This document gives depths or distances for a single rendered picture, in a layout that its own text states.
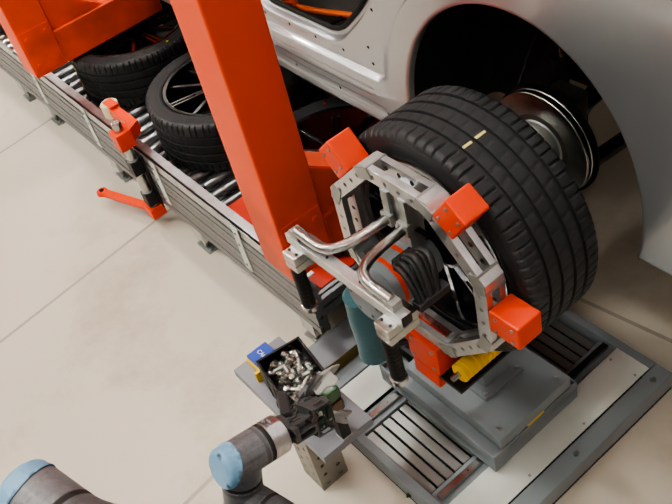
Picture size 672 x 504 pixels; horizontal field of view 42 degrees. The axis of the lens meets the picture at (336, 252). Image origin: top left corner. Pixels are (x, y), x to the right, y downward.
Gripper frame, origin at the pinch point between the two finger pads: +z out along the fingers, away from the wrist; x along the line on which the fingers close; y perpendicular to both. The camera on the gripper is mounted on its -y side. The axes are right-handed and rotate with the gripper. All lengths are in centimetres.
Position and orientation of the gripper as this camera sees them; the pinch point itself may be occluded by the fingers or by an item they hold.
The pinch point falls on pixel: (342, 388)
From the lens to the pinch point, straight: 205.5
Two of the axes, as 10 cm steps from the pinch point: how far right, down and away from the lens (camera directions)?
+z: 7.4, -3.7, 5.6
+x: -2.2, -9.2, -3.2
